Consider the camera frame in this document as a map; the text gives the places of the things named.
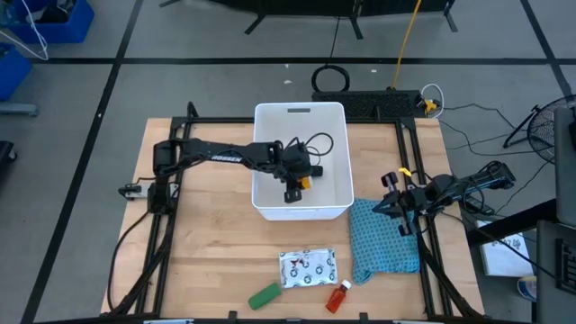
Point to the yellow plug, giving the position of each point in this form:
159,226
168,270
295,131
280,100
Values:
430,105

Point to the grey flat bar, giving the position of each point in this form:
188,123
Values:
18,109

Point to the grey monitor panel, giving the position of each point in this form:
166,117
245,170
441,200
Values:
566,171

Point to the large blue storage bin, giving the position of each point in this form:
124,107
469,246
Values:
67,31

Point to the red bottle with white cap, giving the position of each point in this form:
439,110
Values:
336,299

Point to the white plastic bin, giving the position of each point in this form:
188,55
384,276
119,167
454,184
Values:
333,148

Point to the blue white round object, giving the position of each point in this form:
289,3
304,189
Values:
527,288

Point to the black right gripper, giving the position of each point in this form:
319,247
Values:
416,198

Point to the black table edge clamp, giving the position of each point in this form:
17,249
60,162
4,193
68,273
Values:
232,316
364,317

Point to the white printed paper sheet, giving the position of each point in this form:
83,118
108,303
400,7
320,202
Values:
504,256

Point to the black slanted beam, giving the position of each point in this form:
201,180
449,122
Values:
508,225

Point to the black floor fan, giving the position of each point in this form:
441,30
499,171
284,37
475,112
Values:
546,128

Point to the green rectangular block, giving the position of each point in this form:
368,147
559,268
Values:
264,296

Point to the black perforated box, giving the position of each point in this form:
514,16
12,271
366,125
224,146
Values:
369,104

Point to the yellow gripper tag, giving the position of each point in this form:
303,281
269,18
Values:
405,172

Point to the small blue storage bin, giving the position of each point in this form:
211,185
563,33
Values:
13,72

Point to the orange pill bottle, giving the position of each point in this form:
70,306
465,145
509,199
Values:
306,182

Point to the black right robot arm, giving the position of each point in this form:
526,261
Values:
477,182

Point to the white star-print pouch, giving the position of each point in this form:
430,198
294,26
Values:
308,268

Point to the black stand legs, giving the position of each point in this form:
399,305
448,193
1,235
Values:
258,20

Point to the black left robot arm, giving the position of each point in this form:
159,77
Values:
198,148

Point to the teal patterned cloth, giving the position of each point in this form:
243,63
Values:
382,252

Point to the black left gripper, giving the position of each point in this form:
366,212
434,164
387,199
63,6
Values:
296,162

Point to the black metal table frame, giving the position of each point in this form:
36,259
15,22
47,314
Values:
216,120

